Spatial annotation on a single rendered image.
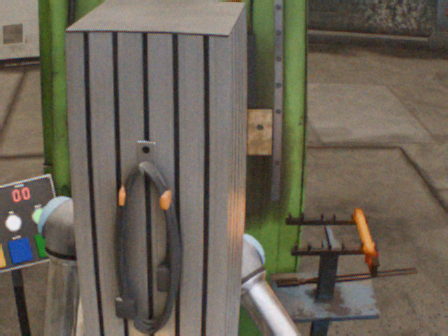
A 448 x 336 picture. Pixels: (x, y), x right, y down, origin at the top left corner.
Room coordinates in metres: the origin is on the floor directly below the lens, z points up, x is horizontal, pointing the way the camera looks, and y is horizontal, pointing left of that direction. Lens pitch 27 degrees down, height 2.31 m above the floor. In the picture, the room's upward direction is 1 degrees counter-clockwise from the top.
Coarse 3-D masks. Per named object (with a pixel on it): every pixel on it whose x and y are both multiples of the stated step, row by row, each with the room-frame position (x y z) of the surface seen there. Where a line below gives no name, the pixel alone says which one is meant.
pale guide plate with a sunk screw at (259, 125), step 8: (248, 112) 2.56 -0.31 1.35; (256, 112) 2.56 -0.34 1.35; (264, 112) 2.56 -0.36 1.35; (248, 120) 2.56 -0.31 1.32; (256, 120) 2.56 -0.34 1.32; (264, 120) 2.56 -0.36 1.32; (248, 128) 2.56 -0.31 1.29; (256, 128) 2.57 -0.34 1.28; (264, 128) 2.56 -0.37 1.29; (248, 136) 2.56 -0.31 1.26; (256, 136) 2.56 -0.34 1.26; (264, 136) 2.56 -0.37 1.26; (248, 144) 2.56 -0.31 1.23; (256, 144) 2.56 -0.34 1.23; (264, 144) 2.56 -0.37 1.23; (248, 152) 2.56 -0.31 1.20; (256, 152) 2.56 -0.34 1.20; (264, 152) 2.56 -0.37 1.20
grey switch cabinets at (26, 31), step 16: (0, 0) 7.70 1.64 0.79; (16, 0) 7.70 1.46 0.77; (32, 0) 7.70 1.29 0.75; (0, 16) 7.70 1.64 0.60; (16, 16) 7.70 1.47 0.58; (32, 16) 7.70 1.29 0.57; (0, 32) 7.70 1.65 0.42; (16, 32) 7.69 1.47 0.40; (32, 32) 7.70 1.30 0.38; (0, 48) 7.70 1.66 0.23; (16, 48) 7.70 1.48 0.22; (32, 48) 7.70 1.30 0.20; (0, 64) 7.74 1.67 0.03; (16, 64) 7.75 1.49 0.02
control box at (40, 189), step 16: (48, 176) 2.39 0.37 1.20; (0, 192) 2.30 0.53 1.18; (16, 192) 2.32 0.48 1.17; (32, 192) 2.34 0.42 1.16; (48, 192) 2.36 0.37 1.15; (0, 208) 2.28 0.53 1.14; (16, 208) 2.29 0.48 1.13; (32, 208) 2.31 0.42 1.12; (0, 224) 2.25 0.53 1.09; (32, 224) 2.28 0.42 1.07; (0, 240) 2.22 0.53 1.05; (32, 240) 2.26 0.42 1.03; (48, 256) 2.25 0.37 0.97
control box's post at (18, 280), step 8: (16, 272) 2.32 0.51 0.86; (16, 280) 2.32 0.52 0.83; (16, 288) 2.32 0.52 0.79; (16, 296) 2.32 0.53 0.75; (24, 296) 2.34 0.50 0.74; (16, 304) 2.32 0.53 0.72; (24, 304) 2.32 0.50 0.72; (24, 312) 2.32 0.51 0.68; (24, 320) 2.32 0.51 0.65; (24, 328) 2.32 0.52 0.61
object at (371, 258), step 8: (360, 216) 2.36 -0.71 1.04; (360, 224) 2.31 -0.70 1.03; (360, 232) 2.27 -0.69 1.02; (368, 232) 2.24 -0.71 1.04; (368, 240) 2.19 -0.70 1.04; (368, 248) 2.14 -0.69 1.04; (368, 256) 2.09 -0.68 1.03; (376, 256) 2.07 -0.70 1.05; (368, 264) 2.08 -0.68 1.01; (376, 264) 2.02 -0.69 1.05; (376, 272) 2.02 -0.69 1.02
